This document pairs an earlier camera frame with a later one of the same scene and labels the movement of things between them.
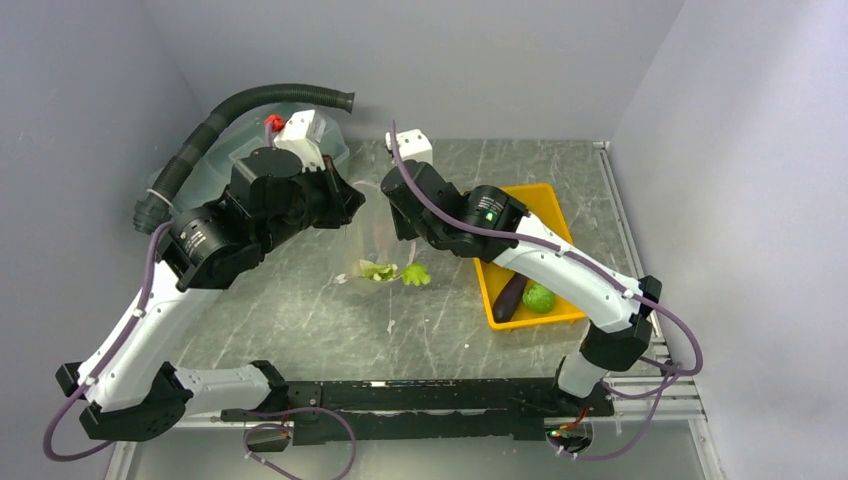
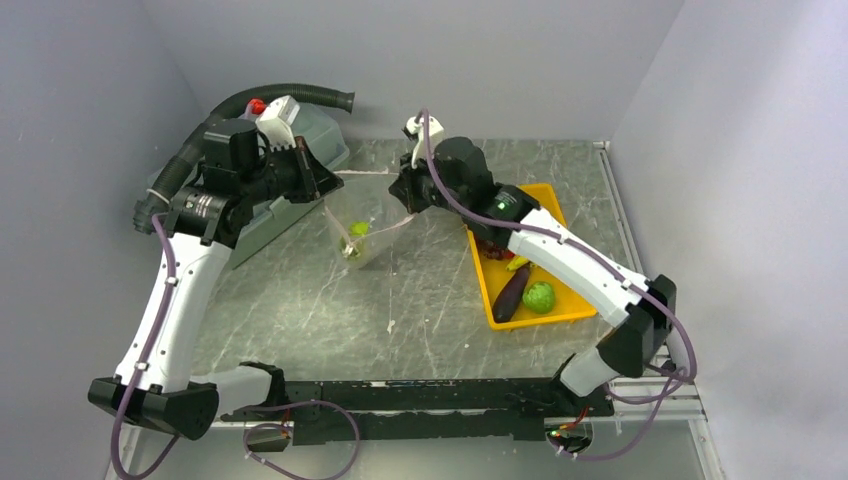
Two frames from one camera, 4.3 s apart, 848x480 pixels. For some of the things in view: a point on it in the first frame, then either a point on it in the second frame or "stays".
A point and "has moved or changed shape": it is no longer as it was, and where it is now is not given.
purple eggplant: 509,299 stays
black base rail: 424,411 stays
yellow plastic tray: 541,203 stays
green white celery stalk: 415,274 -> 350,245
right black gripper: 402,229 -> 406,185
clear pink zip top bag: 375,257 has moved or changed shape
